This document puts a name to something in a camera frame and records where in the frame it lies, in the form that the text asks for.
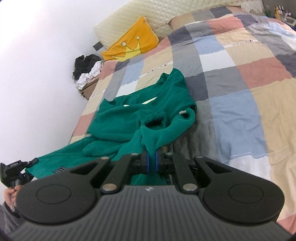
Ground black clothes pile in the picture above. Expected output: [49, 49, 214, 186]
[73, 54, 102, 80]

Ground cream quilted headboard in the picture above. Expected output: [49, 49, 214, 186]
[94, 0, 264, 48]

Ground checkered patchwork quilt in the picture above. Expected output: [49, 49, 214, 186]
[71, 10, 295, 233]

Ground cardboard box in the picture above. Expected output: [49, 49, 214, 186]
[79, 76, 99, 100]

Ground black wall socket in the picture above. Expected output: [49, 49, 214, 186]
[93, 42, 103, 51]

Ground orange crown pillow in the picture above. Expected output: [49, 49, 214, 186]
[101, 16, 159, 61]

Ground green zip hoodie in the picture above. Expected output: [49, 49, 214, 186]
[26, 69, 197, 179]

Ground white clothes pile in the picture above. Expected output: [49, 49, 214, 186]
[76, 60, 103, 90]

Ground bottles on nightstand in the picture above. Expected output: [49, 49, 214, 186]
[264, 5, 296, 28]

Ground person's left hand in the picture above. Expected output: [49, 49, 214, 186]
[4, 185, 23, 212]

